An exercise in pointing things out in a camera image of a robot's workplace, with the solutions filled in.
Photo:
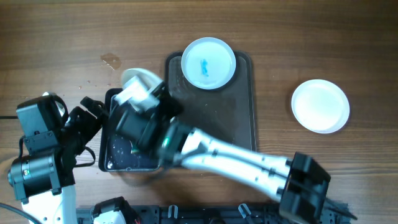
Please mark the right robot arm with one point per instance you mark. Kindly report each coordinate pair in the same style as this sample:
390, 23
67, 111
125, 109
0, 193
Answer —
298, 184

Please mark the green yellow sponge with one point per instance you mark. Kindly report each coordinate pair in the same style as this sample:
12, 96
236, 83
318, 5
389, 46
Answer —
134, 149

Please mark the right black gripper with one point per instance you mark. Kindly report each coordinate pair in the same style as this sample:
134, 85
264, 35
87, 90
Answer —
162, 93

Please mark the white plate top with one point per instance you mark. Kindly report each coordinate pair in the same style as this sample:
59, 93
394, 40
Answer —
208, 63

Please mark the black rectangular water basin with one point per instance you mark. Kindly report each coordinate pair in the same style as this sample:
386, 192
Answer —
119, 155

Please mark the white plate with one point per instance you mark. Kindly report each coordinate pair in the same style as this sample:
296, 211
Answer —
320, 106
208, 63
150, 80

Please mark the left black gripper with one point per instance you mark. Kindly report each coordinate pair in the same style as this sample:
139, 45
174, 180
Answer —
92, 124

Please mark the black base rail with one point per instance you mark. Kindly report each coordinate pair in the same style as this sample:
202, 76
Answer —
154, 214

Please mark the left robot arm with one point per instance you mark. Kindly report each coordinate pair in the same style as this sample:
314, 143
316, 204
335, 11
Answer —
43, 180

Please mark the dark brown serving tray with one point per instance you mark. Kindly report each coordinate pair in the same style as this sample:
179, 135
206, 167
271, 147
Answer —
227, 113

